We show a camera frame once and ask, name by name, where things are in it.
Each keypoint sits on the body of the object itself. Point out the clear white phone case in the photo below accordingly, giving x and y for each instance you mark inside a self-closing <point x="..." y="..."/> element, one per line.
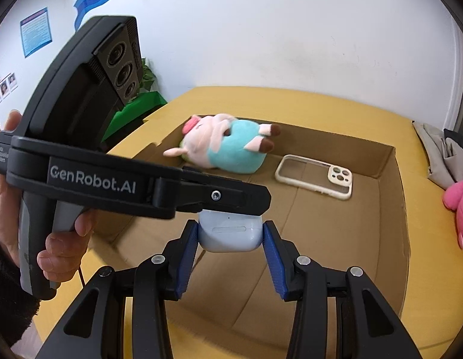
<point x="315" y="175"/>

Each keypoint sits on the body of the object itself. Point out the green cloth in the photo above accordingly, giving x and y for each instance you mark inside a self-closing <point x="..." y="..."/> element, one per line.
<point x="139" y="108"/>

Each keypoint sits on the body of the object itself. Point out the pink strawberry bear plush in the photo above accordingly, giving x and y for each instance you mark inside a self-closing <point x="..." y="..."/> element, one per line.
<point x="453" y="200"/>

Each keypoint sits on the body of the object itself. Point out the white earbuds case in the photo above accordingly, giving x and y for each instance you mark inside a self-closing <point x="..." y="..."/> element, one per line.
<point x="223" y="232"/>

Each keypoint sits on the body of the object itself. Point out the person's left hand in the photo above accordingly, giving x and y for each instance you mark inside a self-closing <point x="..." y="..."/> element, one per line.
<point x="58" y="254"/>

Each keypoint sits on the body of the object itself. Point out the brown cardboard box tray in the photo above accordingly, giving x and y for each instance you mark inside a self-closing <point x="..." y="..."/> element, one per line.
<point x="231" y="299"/>

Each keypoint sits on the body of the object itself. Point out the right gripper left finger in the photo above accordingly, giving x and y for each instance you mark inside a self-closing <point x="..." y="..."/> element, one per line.
<point x="93" y="325"/>

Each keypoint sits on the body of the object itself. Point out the pink pig plush teal shirt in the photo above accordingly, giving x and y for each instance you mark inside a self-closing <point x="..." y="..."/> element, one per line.
<point x="224" y="142"/>

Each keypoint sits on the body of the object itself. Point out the grey folded cloth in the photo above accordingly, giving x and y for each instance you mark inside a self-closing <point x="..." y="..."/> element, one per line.
<point x="445" y="155"/>

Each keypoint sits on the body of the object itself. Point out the green potted plant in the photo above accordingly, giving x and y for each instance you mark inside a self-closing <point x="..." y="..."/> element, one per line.
<point x="148" y="78"/>

